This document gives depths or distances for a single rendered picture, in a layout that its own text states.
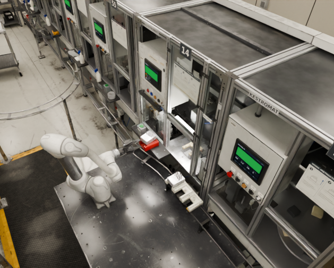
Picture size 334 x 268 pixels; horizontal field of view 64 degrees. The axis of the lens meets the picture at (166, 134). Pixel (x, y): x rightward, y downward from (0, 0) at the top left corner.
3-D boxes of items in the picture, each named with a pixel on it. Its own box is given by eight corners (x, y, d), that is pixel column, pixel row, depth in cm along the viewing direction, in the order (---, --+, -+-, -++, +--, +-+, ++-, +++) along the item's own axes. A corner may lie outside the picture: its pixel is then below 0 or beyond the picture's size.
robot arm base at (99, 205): (99, 213, 237) (99, 210, 233) (90, 195, 250) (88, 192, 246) (118, 203, 245) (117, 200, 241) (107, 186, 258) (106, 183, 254)
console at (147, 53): (138, 88, 258) (135, 42, 226) (162, 79, 270) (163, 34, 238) (162, 111, 233) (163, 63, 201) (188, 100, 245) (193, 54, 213)
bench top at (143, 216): (54, 189, 258) (53, 186, 256) (148, 145, 303) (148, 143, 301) (130, 355, 171) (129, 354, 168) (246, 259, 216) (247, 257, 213)
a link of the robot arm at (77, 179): (88, 197, 242) (67, 190, 247) (96, 181, 251) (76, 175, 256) (58, 150, 180) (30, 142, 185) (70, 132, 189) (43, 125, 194)
